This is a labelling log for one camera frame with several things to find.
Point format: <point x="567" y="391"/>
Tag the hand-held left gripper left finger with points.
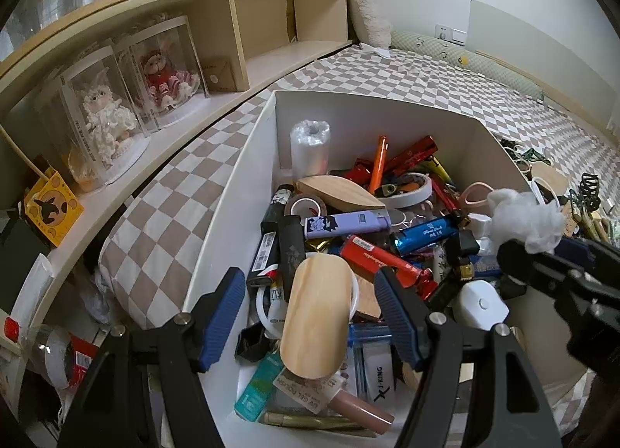
<point x="223" y="317"/>

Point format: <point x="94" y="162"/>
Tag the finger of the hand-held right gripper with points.
<point x="533" y="269"/>
<point x="581" y="249"/>

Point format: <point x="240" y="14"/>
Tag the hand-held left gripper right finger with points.
<point x="397" y="322"/>

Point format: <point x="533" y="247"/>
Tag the white cotton wad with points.
<point x="528" y="220"/>

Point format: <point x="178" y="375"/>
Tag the large oval wooden board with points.
<point x="315" y="317"/>

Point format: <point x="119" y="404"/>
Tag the white storage box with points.
<point x="363" y="119"/>

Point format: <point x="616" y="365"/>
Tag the pile of assorted small things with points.
<point x="581" y="220"/>

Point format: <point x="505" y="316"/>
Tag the white bangle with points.
<point x="264" y="317"/>

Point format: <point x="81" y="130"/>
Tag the black hair claw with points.
<point x="588" y="186"/>

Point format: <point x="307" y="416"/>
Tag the white round device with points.
<point x="477" y="305"/>

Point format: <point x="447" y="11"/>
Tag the red lighter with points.
<point x="373" y="257"/>

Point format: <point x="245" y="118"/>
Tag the black lighter with barcode label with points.
<point x="264" y="254"/>

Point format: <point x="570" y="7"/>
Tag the small oval wooden board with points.
<point x="550" y="177"/>

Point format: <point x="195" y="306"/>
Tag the teal box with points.
<point x="256" y="390"/>

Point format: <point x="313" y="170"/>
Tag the blue metallic lighter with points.
<point x="426" y="235"/>

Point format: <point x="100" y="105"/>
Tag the pink nail polish bottle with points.
<point x="358" y="411"/>

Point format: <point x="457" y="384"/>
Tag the purple lighter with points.
<point x="348" y="224"/>

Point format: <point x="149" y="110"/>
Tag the white tape roll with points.
<point x="416" y="198"/>

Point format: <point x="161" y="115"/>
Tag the gold pen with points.
<point x="310" y="421"/>

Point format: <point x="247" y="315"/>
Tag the leaf-shaped wooden piece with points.
<point x="339" y="194"/>

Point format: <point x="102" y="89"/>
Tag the red packet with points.
<point x="82" y="363"/>

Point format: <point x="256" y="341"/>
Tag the orange pen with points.
<point x="378" y="165"/>

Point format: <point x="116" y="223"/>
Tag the red metallic tool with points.
<point x="414" y="152"/>

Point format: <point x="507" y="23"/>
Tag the clear tape roll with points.
<point x="55" y="356"/>

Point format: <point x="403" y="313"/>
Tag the roll of clear plastic bags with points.
<point x="310" y="148"/>

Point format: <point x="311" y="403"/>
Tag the yellow box with black figure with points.
<point x="53" y="215"/>

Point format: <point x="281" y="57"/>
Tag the white power strip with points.
<point x="9" y="332"/>

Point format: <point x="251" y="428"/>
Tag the long green bolster pillow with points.
<point x="484" y="58"/>

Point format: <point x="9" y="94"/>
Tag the white doll in clear case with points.
<point x="104" y="123"/>

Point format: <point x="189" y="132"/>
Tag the checkered bed sheet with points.
<point x="387" y="75"/>

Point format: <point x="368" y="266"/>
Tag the small brown envelope box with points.
<point x="220" y="75"/>

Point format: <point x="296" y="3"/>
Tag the red doll in clear case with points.
<point x="162" y="77"/>

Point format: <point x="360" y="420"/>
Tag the wooden bedside shelf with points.
<point x="271" y="22"/>

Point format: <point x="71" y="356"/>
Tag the fluffy white pillow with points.
<point x="370" y="17"/>

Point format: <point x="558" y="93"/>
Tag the white wall panel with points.
<point x="533" y="56"/>

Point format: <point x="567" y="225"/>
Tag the white wall socket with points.
<point x="450" y="35"/>

